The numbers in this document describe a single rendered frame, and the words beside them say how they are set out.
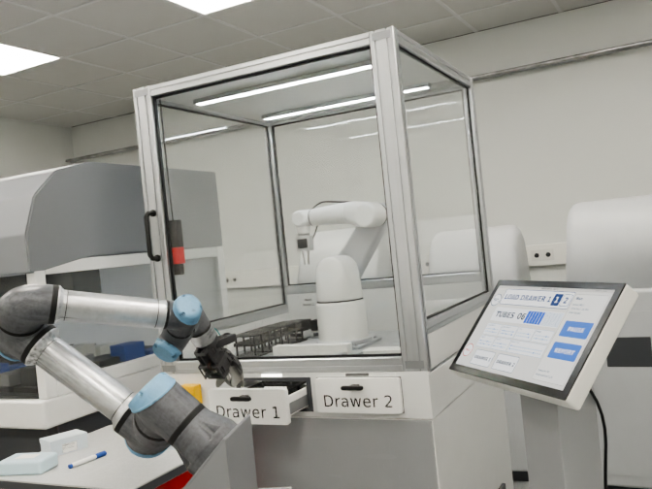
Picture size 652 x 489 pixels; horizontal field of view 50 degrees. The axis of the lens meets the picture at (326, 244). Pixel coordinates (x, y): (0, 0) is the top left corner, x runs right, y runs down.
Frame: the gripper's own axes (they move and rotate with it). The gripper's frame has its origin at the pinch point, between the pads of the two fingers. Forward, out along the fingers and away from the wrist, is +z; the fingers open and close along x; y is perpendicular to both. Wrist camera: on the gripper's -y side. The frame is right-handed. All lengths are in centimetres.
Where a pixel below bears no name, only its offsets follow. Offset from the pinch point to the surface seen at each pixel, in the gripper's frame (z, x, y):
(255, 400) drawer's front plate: 8.2, 3.4, 0.4
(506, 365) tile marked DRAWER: -2, 83, -3
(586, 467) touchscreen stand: 22, 100, 9
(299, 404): 17.6, 12.7, -6.2
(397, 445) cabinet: 33, 42, -3
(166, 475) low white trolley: 3.4, -10.0, 32.5
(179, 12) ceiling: -60, -123, -235
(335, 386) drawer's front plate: 16.1, 24.1, -12.2
